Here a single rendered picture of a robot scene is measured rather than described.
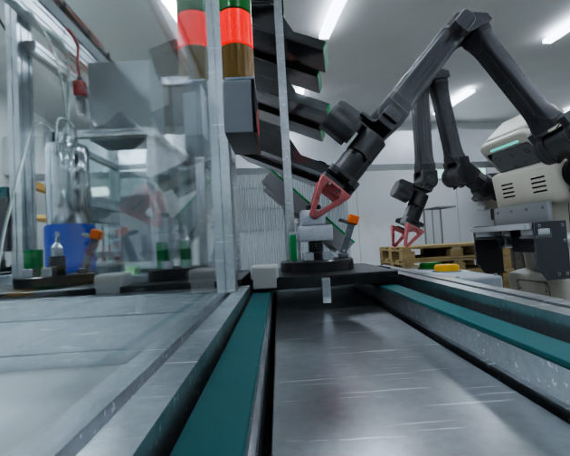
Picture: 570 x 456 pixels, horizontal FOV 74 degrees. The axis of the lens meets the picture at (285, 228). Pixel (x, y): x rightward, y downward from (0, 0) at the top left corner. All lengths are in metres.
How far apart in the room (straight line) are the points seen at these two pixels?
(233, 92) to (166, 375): 0.39
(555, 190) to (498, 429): 1.08
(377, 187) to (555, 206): 7.57
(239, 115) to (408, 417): 0.39
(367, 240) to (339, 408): 8.36
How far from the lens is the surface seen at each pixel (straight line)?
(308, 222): 0.71
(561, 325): 0.36
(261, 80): 1.05
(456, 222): 9.57
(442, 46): 1.04
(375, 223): 8.69
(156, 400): 0.19
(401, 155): 7.09
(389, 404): 0.28
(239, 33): 0.60
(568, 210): 1.37
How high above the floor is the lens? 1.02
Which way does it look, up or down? 2 degrees up
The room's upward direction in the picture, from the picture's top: 3 degrees counter-clockwise
